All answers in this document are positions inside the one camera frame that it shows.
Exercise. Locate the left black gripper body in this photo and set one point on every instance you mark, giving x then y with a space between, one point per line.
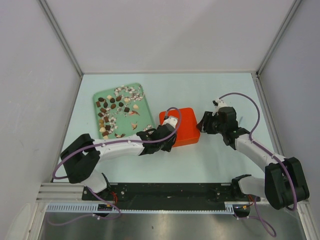
167 146

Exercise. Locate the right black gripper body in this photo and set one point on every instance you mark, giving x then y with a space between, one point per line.
221 127

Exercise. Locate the orange box lid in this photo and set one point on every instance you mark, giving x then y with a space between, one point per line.
189 122

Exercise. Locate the green floral tray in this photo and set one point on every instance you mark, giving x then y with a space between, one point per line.
112 121

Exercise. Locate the orange chocolate box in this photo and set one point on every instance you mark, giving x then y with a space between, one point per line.
184 139

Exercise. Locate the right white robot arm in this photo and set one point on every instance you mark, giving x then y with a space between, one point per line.
284 182

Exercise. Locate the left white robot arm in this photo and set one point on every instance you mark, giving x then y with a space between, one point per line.
81 157

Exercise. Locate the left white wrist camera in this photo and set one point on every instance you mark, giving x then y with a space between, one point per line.
170 120

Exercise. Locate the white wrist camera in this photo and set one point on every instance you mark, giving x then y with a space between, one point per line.
170 120
219 103

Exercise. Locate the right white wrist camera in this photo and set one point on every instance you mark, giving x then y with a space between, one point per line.
219 103

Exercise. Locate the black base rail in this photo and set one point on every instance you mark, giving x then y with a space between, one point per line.
174 196

